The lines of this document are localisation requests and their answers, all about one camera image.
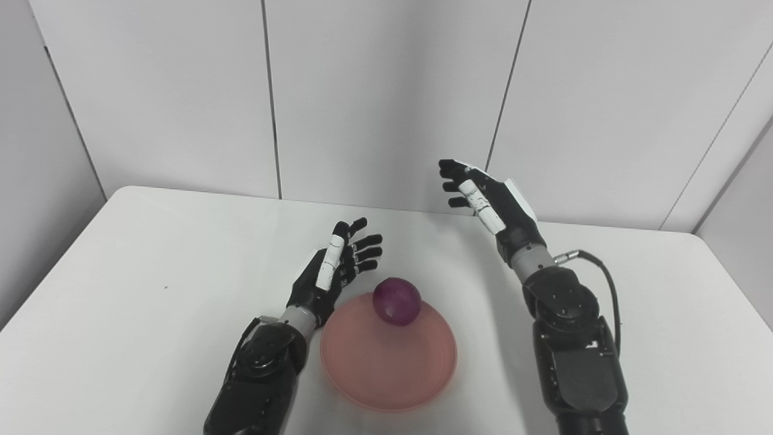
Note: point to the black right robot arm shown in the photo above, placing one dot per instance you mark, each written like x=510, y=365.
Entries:
x=577, y=356

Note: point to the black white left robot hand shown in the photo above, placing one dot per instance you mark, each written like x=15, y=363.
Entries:
x=323, y=278

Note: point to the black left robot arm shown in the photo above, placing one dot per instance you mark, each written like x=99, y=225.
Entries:
x=259, y=380

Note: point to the pink round plate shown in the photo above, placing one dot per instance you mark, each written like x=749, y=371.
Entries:
x=392, y=368

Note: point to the purple red onion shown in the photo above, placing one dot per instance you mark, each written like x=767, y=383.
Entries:
x=396, y=301

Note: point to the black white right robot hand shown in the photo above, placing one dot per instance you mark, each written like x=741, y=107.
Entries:
x=501, y=202

